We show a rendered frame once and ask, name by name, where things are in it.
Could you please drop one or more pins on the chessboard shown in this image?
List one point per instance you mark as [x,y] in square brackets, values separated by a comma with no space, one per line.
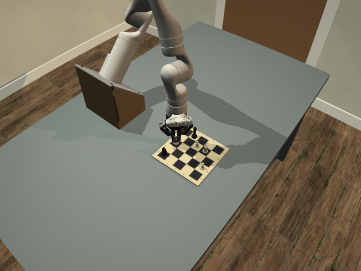
[186,160]

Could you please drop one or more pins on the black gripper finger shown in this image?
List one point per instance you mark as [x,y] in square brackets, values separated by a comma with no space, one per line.
[165,130]
[183,131]

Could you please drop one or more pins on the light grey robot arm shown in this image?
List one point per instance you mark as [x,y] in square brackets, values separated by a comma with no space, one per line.
[139,14]

